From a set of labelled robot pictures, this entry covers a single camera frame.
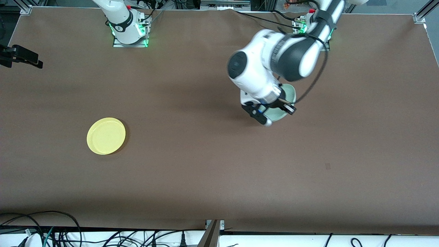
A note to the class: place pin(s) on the pale green plate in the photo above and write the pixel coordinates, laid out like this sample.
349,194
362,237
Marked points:
277,115

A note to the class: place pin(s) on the black left camera bracket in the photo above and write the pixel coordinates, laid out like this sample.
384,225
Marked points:
253,111

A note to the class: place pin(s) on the brown table cover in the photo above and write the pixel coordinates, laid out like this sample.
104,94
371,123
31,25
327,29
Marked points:
219,178

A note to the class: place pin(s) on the yellow plate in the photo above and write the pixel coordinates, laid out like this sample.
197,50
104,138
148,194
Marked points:
105,136

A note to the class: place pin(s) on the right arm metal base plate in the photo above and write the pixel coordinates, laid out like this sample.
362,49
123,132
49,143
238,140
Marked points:
118,45

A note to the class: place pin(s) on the aluminium frame profile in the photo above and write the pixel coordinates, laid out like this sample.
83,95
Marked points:
210,236

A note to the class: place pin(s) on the aluminium corner bracket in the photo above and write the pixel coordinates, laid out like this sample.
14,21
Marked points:
26,9
419,18

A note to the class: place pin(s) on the grey metal background device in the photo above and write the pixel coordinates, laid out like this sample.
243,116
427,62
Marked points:
224,4

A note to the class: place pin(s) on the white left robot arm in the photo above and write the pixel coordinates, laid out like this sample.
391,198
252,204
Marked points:
260,61

